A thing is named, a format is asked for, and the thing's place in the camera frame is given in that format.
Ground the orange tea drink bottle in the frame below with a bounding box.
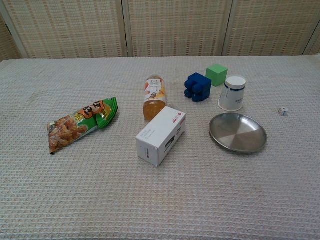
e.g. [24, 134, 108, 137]
[143, 74, 168, 122]

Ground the green cube block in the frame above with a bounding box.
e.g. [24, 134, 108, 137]
[205, 63, 229, 88]

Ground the green snack bag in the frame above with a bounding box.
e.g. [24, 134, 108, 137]
[47, 96, 119, 156]

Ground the blue interlocking block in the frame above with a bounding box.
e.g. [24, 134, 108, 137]
[184, 72, 213, 103]

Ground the white paper cup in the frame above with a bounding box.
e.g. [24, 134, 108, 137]
[218, 75, 247, 112]

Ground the beige waffle tablecloth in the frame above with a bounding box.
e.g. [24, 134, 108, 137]
[0, 55, 320, 240]

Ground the woven folding screen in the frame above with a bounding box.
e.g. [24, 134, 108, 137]
[0, 0, 320, 61]

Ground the round metal plate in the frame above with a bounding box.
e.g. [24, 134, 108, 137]
[208, 112, 268, 154]

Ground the white cardboard box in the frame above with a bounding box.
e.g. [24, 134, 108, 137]
[135, 105, 187, 168]

